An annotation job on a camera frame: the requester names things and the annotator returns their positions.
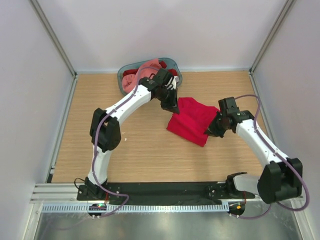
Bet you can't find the salmon pink t shirt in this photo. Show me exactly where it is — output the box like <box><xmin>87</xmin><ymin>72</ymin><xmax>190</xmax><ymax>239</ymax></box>
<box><xmin>121</xmin><ymin>58</ymin><xmax>165</xmax><ymax>94</ymax></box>

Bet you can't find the aluminium frame post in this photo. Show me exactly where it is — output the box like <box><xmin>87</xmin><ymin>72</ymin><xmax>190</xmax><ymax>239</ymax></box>
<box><xmin>249</xmin><ymin>0</ymin><xmax>296</xmax><ymax>76</ymax></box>
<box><xmin>29</xmin><ymin>0</ymin><xmax>77</xmax><ymax>78</ymax></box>

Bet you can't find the right aluminium frame post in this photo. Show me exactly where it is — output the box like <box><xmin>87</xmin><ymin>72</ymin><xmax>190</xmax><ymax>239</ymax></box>
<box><xmin>249</xmin><ymin>0</ymin><xmax>296</xmax><ymax>76</ymax></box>

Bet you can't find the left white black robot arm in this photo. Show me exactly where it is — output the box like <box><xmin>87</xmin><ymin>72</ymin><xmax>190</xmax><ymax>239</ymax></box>
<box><xmin>77</xmin><ymin>68</ymin><xmax>180</xmax><ymax>200</ymax></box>

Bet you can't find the left aluminium frame post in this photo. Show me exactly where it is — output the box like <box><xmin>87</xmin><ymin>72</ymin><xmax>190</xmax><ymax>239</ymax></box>
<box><xmin>29</xmin><ymin>0</ymin><xmax>77</xmax><ymax>78</ymax></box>

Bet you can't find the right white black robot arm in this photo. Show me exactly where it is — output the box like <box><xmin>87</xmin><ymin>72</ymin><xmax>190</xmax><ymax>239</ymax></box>
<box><xmin>204</xmin><ymin>97</ymin><xmax>303</xmax><ymax>204</ymax></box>

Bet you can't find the magenta red t shirt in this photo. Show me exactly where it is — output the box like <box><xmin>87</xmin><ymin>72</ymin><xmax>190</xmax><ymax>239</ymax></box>
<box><xmin>166</xmin><ymin>97</ymin><xmax>220</xmax><ymax>147</ymax></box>

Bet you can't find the teal plastic laundry basin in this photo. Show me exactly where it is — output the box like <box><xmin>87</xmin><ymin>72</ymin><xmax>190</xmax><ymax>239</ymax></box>
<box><xmin>117</xmin><ymin>57</ymin><xmax>183</xmax><ymax>96</ymax></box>

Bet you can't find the perforated metal cable tray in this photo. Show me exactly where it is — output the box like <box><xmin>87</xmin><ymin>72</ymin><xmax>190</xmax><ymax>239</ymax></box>
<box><xmin>41</xmin><ymin>202</ymin><xmax>229</xmax><ymax>213</ymax></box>

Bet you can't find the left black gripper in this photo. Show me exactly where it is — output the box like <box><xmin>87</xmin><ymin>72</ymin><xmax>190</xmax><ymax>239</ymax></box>
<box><xmin>155</xmin><ymin>87</ymin><xmax>180</xmax><ymax>115</ymax></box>

